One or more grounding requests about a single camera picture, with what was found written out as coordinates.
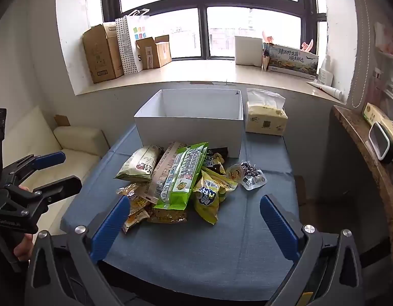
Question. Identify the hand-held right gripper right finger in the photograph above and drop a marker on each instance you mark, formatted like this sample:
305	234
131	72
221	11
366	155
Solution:
279	229

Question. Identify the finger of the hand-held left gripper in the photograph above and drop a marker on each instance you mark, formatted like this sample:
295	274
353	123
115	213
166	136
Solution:
48	160
64	185

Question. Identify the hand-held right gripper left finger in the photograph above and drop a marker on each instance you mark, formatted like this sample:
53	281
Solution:
108	228

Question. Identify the yellow snack pouch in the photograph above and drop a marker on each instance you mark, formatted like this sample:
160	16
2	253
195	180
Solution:
136	215

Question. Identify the orange clear snack packet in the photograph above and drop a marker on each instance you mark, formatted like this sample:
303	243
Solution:
129	192

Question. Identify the brown snack packet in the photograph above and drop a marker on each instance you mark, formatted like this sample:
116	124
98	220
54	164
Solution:
167	216

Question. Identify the small yellow snack packet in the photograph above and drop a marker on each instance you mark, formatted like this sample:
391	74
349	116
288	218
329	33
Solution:
226	183

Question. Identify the beige green snack packet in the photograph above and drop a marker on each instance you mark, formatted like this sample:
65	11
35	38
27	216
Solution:
140	164

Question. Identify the cartoon lid jelly cup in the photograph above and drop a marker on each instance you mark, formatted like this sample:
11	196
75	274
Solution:
235	172

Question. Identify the brown striped long packet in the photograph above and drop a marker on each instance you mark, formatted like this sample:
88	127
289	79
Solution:
161	175

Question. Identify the yellow packet with blue print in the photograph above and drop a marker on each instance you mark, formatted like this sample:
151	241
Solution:
204	202

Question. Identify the large green snack packet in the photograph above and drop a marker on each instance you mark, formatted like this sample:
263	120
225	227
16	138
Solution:
183	178

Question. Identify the black yellow chips packet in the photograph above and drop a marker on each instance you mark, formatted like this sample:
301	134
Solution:
215	161

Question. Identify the white cardboard box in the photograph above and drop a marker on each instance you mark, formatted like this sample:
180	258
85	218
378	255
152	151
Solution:
190	130

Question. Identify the clear packet of dark snacks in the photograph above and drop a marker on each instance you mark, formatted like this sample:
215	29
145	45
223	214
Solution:
253	177

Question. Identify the person's left hand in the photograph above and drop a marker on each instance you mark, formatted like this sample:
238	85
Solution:
26	247

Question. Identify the cream sofa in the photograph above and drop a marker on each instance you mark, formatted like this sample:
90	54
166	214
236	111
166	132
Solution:
78	137

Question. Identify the blue tablecloth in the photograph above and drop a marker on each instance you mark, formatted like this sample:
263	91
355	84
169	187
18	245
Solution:
196	248

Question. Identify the tissue pack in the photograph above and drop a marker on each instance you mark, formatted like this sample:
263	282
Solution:
266	121

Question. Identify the brown stone counter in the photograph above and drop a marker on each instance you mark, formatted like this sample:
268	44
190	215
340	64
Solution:
362	146

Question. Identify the tall brown cardboard box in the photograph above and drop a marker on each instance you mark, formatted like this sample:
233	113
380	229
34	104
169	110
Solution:
101	54

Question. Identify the white black lidded container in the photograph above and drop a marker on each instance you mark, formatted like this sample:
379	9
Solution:
379	142

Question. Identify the dotted white paper bag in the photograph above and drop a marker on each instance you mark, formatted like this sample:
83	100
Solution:
129	44

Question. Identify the white tube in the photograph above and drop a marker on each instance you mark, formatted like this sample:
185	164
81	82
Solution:
327	90

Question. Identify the small open cardboard box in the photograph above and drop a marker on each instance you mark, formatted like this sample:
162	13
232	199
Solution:
153	52

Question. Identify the green beige carton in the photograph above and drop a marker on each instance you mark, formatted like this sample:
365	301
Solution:
374	113

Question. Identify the white bottle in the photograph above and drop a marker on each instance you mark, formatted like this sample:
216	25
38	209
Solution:
325	75

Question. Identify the landscape printed box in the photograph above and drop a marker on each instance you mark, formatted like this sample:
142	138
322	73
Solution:
293	60

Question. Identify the white box on windowsill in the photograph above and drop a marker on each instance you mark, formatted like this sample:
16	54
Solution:
249	51

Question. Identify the pink plastic object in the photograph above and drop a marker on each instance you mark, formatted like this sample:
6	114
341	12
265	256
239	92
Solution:
307	46

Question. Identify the black window frame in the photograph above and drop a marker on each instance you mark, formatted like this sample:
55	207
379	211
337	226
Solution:
202	32

